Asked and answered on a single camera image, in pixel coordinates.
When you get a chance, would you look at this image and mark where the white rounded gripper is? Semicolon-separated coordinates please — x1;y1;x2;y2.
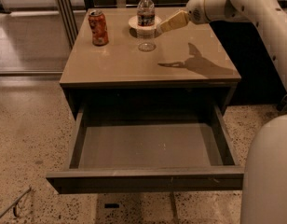
156;0;244;35

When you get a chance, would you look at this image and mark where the clear plastic water bottle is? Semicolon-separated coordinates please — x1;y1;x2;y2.
136;0;156;52

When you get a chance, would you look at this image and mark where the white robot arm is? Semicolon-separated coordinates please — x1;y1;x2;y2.
157;0;287;224

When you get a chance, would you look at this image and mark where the grey cabinet with glossy top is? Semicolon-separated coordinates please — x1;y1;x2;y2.
60;8;240;114

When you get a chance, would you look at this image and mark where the open grey top drawer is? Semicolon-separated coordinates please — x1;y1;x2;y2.
47;105;244;194

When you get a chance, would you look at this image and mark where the small white bowl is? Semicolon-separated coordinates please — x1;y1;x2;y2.
129;16;162;31

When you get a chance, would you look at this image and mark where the orange soda can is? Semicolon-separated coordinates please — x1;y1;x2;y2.
89;9;109;46

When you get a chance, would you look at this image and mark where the metal rod on floor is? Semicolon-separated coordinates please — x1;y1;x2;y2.
0;187;32;219

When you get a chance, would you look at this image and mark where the metal window frame post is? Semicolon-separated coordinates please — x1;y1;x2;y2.
55;0;78;49

